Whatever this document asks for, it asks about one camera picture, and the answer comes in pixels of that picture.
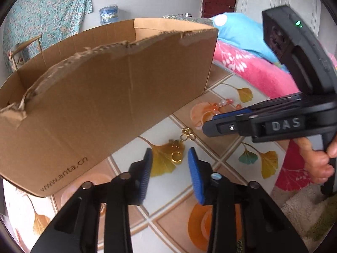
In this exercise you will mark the torn cardboard box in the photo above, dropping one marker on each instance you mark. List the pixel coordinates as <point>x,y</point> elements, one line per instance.
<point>105,105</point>

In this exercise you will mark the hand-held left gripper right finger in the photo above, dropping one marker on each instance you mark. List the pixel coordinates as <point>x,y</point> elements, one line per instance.
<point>196,179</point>

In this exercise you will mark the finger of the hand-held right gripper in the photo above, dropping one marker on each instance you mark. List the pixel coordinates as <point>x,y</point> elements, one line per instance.
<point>221,126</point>

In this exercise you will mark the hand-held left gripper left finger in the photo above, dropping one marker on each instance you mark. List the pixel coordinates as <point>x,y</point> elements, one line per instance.
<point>144,179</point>

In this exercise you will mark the teal floral cloth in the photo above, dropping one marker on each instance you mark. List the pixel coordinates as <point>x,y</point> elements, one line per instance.
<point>52,10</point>

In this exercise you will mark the white fluffy rug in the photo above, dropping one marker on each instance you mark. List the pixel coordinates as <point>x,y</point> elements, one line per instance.
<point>300,200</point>

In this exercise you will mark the grey lace cloth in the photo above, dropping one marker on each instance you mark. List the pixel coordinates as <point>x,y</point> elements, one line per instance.
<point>194,19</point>

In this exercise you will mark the light blue blanket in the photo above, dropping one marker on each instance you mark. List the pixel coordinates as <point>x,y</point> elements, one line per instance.
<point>242,34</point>

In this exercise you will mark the pink floral blanket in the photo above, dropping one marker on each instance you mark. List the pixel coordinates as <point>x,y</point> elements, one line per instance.
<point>252,71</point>

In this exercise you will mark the green shaggy rug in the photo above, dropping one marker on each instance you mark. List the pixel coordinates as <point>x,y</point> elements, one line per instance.
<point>321,226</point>

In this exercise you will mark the wooden chair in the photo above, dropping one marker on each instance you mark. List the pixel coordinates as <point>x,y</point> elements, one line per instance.
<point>26,44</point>

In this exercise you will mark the person's right hand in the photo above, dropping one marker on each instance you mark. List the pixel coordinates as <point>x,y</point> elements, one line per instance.
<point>316,163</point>

